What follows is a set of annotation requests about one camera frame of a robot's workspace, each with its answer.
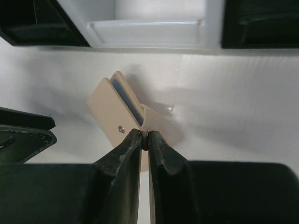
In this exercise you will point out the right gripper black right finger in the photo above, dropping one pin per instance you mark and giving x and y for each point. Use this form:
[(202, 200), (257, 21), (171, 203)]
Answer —
[(170, 190)]

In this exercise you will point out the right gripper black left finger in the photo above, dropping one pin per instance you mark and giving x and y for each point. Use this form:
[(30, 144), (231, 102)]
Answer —
[(116, 190)]

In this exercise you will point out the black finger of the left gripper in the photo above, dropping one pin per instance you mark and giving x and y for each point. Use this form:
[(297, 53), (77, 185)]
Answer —
[(23, 135)]

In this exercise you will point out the black white card tray organizer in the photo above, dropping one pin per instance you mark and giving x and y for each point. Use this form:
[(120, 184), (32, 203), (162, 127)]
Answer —
[(183, 24)]

